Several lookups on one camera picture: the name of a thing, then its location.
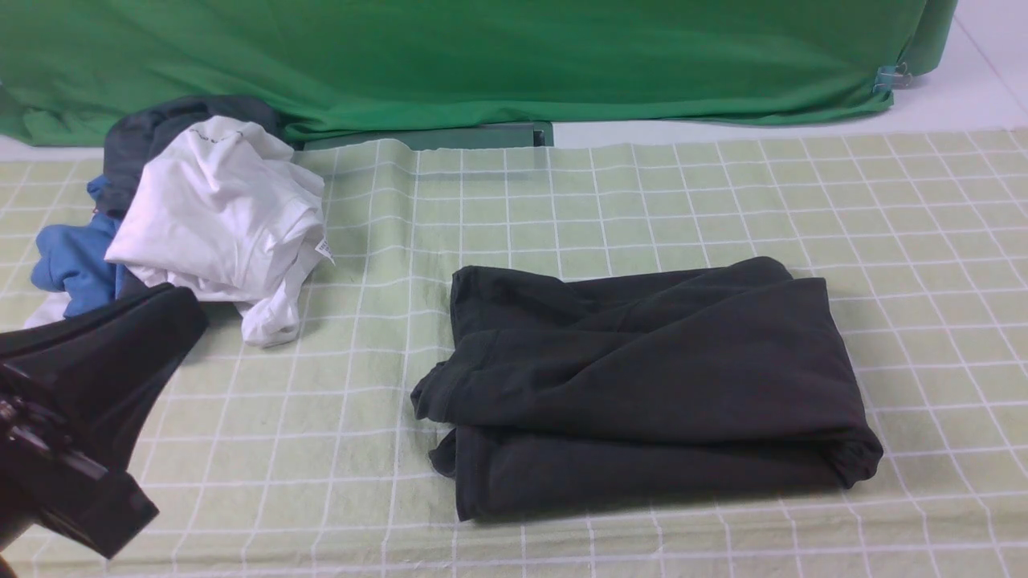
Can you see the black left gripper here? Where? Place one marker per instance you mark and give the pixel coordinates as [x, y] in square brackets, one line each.
[75, 396]

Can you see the dark gray long-sleeved shirt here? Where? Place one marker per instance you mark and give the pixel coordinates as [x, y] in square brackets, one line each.
[719, 382]

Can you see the white crumpled shirt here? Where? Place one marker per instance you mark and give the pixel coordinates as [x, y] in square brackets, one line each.
[224, 211]

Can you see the white garment under pile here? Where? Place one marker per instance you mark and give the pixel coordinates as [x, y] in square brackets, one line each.
[52, 310]

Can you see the blue crumpled garment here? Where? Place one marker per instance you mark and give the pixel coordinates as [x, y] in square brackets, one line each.
[72, 266]

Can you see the light green checkered tablecloth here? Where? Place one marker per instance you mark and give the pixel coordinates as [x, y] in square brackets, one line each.
[305, 460]

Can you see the dark gray crumpled garment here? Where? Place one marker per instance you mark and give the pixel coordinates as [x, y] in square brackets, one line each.
[137, 138]

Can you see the green backdrop cloth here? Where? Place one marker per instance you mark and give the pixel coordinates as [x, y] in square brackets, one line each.
[70, 69]

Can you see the blue binder clip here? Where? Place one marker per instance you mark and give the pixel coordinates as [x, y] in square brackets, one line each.
[890, 78]

